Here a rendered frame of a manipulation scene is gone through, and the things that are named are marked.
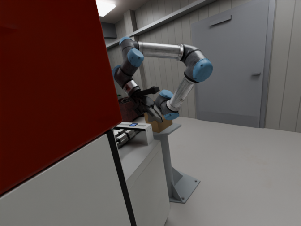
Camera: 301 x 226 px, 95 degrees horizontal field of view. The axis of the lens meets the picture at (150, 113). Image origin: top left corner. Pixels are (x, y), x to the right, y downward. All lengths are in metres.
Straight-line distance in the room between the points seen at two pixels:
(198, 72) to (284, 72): 2.44
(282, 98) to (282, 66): 0.53
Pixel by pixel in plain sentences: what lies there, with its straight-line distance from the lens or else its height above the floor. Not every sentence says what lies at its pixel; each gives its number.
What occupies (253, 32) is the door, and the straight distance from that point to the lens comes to 3.14.
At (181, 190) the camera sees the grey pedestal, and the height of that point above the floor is 0.01.
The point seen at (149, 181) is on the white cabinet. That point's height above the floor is 0.64.
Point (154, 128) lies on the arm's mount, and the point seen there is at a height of 0.85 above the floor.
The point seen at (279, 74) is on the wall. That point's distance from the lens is 3.16.
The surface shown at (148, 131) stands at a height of 0.93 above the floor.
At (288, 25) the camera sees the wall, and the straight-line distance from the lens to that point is 3.15.
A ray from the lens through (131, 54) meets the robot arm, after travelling 0.67.
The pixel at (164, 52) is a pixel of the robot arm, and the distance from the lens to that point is 0.85.
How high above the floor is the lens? 1.36
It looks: 17 degrees down
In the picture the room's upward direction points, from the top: 9 degrees counter-clockwise
